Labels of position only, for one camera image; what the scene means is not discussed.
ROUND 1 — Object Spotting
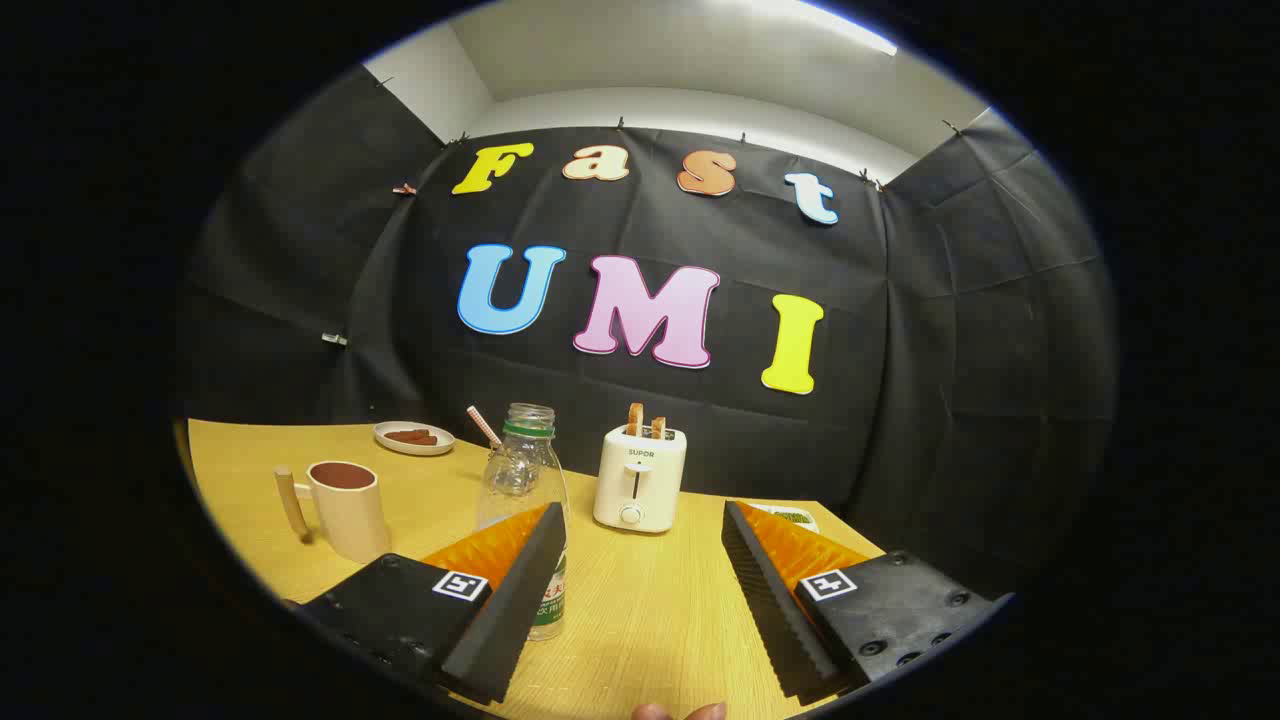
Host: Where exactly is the white toaster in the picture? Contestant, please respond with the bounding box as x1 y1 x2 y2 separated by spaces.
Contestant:
592 424 689 534

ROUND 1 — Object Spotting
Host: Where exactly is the white divided condiment dish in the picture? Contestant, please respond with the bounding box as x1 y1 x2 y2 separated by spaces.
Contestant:
750 503 819 534

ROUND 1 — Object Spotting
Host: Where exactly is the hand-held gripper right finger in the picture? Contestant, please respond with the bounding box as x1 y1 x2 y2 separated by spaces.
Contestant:
721 499 1016 707

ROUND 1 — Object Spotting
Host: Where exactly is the black backdrop cloth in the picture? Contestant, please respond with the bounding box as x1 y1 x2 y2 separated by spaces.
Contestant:
175 65 1119 601

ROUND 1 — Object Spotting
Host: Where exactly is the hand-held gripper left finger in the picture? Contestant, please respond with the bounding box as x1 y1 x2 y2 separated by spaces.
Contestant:
285 502 568 706

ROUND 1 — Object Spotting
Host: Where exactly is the white round plate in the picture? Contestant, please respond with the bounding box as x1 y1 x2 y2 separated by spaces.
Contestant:
373 421 456 457

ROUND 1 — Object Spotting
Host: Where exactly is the clear plastic juice bottle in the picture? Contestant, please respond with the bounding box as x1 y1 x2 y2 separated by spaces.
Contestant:
476 403 572 642

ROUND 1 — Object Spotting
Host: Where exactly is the wooden table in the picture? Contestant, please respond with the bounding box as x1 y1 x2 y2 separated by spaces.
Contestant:
185 418 886 720

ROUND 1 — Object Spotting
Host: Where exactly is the cream cup with wooden handle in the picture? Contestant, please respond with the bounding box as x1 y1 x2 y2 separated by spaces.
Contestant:
274 460 393 564

